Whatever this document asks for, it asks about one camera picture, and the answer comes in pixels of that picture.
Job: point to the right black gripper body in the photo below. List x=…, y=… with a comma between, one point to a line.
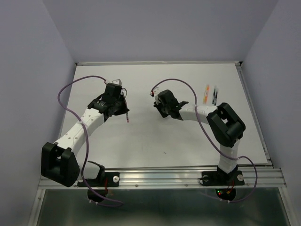
x=163, y=109

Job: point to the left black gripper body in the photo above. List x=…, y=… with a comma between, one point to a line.
x=121, y=107

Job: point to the orange pen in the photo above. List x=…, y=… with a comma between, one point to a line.
x=205, y=98

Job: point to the purple pen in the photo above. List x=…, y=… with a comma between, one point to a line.
x=215, y=95

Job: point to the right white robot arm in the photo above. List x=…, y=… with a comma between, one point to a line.
x=225, y=124

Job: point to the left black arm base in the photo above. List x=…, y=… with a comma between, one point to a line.
x=101, y=179

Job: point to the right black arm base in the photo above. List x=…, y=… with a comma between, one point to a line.
x=221, y=180

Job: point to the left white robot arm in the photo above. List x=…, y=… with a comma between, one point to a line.
x=58, y=159

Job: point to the white table board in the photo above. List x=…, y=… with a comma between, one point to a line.
x=149, y=140

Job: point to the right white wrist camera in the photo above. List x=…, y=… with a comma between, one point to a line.
x=155, y=92

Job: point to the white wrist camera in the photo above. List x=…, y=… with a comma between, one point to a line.
x=117, y=81
x=155, y=92

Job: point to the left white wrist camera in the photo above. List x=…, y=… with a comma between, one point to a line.
x=117, y=81

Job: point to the aluminium front rail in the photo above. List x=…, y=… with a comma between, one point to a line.
x=188, y=178

